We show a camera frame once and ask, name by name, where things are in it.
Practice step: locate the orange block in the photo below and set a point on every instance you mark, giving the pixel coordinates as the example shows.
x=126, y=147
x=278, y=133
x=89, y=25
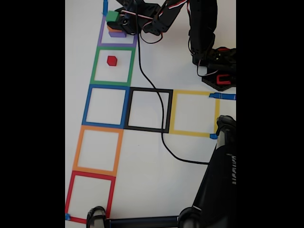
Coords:
x=110, y=29

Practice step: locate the green block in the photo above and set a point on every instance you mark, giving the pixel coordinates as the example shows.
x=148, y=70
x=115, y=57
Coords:
x=112, y=16

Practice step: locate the small red cube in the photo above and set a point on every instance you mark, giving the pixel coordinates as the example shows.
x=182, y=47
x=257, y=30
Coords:
x=111, y=61

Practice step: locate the purple block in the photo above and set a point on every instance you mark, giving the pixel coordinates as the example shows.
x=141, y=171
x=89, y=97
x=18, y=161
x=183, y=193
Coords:
x=117, y=35

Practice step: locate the blue tape strip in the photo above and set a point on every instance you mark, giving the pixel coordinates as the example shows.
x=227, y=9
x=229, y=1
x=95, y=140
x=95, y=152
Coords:
x=105, y=6
x=225, y=96

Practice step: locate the small blue tape piece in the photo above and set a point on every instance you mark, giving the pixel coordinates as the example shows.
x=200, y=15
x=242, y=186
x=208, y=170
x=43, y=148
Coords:
x=213, y=136
x=67, y=216

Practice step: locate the purple square frame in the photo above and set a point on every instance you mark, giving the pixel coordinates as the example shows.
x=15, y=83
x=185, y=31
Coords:
x=117, y=45

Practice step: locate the green square frame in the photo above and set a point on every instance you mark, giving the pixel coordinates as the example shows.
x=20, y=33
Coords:
x=111, y=48

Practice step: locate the black square frame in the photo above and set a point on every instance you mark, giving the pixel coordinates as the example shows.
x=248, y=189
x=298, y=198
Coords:
x=149, y=89

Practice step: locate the blue square frame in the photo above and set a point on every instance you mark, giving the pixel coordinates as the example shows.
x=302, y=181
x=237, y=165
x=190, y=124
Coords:
x=86, y=107

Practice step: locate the yellow square frame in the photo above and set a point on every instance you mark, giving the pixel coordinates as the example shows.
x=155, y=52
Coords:
x=192, y=92

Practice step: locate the orange square frame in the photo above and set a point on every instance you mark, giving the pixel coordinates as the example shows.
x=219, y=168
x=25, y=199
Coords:
x=99, y=129

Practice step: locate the red square frame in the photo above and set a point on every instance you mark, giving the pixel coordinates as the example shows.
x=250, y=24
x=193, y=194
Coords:
x=92, y=176

